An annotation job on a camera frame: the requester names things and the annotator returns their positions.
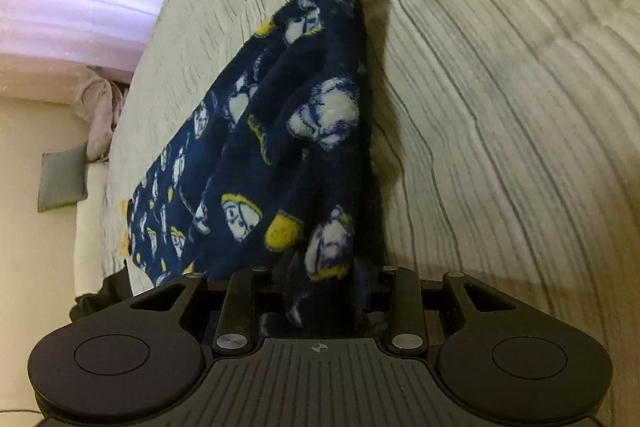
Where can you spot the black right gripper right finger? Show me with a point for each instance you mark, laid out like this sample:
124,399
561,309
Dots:
423,314

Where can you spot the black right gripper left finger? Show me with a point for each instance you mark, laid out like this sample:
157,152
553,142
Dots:
191,314

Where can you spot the navy patterned fleece garment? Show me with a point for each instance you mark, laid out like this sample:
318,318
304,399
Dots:
273,170

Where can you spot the dark item beside bed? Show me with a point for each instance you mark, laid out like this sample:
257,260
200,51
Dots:
115,289

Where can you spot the grey pillow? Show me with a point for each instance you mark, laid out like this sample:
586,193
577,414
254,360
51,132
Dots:
63,178

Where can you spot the pink tied curtain fabric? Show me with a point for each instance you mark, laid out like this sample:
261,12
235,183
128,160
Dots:
98,101

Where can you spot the white ribbed bedspread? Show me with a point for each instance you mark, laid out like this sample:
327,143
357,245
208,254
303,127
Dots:
505,138

